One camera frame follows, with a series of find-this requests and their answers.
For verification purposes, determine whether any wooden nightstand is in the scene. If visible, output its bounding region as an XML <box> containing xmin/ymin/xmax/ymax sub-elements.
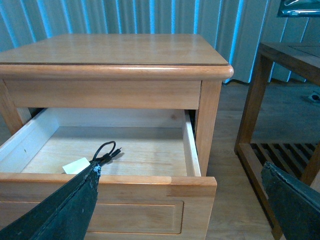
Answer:
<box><xmin>0</xmin><ymin>33</ymin><xmax>234</xmax><ymax>175</ymax></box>

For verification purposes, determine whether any pale pleated curtain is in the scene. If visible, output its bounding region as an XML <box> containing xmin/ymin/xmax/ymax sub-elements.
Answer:
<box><xmin>0</xmin><ymin>0</ymin><xmax>320</xmax><ymax>83</ymax></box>

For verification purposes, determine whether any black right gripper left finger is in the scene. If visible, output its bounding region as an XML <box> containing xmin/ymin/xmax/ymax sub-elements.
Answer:
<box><xmin>0</xmin><ymin>162</ymin><xmax>101</xmax><ymax>240</ymax></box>

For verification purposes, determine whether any white charger with black cable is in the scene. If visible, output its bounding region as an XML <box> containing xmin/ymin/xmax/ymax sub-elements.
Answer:
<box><xmin>62</xmin><ymin>141</ymin><xmax>122</xmax><ymax>175</ymax></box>

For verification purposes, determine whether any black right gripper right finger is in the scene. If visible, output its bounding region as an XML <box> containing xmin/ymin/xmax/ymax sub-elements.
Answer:
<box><xmin>261</xmin><ymin>161</ymin><xmax>320</xmax><ymax>240</ymax></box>

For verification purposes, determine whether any wooden drawer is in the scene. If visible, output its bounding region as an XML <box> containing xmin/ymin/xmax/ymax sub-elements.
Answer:
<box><xmin>0</xmin><ymin>108</ymin><xmax>217</xmax><ymax>240</ymax></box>

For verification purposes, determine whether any dark wooden side table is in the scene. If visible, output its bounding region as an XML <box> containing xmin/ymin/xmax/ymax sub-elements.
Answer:
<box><xmin>234</xmin><ymin>42</ymin><xmax>320</xmax><ymax>240</ymax></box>

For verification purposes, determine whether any dark object at top right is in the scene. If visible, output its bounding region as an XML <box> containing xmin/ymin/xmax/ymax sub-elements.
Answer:
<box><xmin>277</xmin><ymin>0</ymin><xmax>320</xmax><ymax>18</ymax></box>

